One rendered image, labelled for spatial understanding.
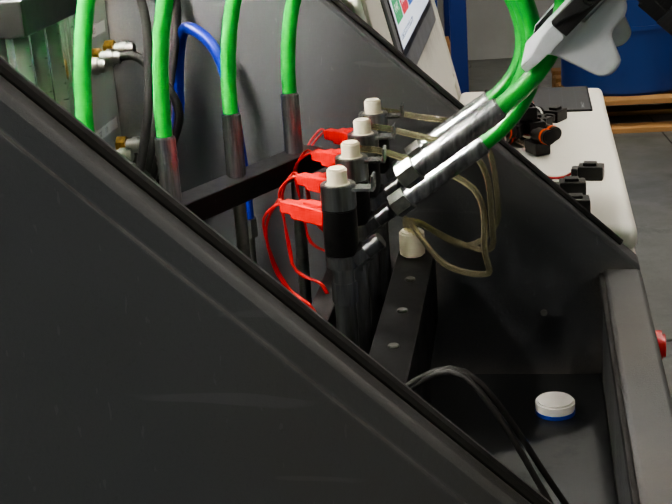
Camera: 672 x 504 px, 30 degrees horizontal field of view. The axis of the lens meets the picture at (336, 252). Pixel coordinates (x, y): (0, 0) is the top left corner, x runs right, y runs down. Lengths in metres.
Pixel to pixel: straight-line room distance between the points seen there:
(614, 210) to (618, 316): 0.23
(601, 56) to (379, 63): 0.40
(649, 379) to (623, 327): 0.11
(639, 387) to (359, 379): 0.45
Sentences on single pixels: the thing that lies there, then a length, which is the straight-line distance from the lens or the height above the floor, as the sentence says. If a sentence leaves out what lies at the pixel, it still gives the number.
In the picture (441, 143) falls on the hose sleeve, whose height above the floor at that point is 1.17.
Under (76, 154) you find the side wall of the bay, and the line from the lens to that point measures 0.65.
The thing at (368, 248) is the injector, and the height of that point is 1.09.
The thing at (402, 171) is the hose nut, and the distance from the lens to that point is 0.96.
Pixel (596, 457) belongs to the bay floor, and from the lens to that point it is 1.21.
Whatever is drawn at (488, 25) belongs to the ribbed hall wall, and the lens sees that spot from 7.47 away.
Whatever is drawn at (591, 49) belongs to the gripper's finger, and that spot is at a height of 1.24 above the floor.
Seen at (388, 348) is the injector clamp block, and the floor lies 0.98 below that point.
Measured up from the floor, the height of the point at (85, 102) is 1.21.
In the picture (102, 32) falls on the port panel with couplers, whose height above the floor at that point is 1.22.
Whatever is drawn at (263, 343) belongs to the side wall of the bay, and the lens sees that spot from 0.65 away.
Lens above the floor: 1.41
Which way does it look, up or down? 19 degrees down
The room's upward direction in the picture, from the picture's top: 4 degrees counter-clockwise
